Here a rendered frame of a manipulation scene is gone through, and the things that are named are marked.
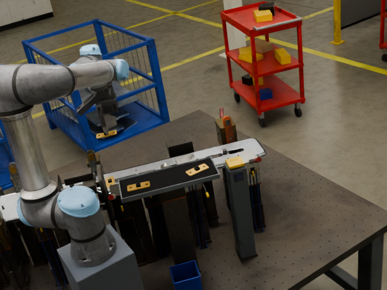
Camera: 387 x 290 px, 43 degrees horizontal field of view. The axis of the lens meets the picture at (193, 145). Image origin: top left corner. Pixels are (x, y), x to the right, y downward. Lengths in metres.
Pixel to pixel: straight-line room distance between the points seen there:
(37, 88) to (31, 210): 0.42
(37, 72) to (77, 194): 0.40
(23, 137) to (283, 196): 1.36
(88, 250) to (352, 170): 2.65
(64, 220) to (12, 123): 0.33
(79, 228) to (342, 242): 1.13
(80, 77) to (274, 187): 1.31
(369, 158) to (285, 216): 1.82
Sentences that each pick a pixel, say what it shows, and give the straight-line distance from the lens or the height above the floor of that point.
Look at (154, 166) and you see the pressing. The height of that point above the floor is 1.00.
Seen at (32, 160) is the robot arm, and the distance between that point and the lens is 1.57.
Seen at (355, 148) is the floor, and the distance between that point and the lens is 4.17.
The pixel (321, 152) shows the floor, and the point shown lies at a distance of 4.12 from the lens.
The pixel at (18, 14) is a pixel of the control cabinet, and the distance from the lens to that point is 10.13.
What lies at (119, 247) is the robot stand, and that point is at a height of 1.10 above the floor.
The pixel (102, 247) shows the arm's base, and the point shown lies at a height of 1.15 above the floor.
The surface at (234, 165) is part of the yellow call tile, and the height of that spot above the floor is 1.16.
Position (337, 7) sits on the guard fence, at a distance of 6.31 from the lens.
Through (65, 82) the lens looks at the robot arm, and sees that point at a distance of 1.45.
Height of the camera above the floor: 2.15
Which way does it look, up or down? 29 degrees down
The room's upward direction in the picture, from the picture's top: 10 degrees counter-clockwise
